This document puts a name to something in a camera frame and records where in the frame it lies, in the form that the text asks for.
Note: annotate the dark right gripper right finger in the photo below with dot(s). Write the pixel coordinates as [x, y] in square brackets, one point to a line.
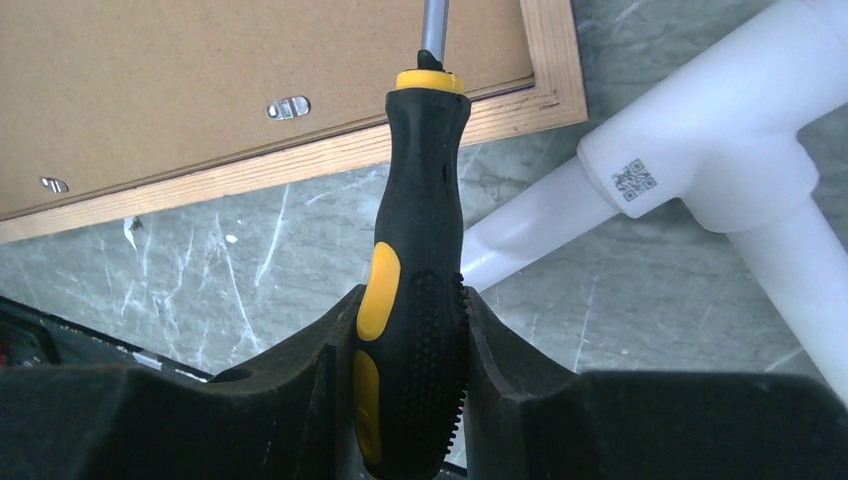
[528, 417]

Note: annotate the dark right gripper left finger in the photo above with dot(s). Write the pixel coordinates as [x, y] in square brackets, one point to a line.
[283, 414]

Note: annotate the black yellow screwdriver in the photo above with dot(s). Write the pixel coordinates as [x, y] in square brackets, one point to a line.
[410, 365]

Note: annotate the blue wooden picture frame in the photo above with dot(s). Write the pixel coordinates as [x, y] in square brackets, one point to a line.
[115, 109]

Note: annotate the white pipe stand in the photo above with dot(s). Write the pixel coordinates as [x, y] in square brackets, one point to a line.
[719, 134]

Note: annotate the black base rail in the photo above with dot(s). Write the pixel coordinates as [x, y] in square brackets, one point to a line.
[32, 338]

